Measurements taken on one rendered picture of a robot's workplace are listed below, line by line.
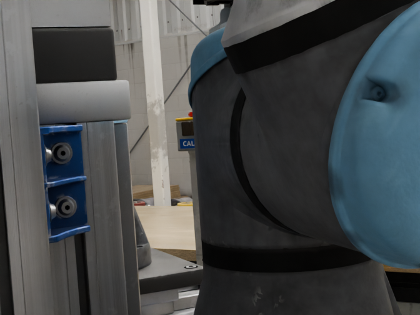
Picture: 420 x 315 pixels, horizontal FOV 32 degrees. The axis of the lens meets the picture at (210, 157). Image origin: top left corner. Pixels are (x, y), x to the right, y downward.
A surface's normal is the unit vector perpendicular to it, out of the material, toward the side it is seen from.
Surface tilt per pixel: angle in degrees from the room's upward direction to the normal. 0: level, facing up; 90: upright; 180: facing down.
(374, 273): 81
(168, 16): 90
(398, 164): 97
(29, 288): 90
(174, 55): 90
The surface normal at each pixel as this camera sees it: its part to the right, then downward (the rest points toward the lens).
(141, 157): -0.58, 0.08
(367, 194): -0.53, 0.47
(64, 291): 0.42, 0.02
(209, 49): -0.79, 0.04
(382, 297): 0.72, -0.32
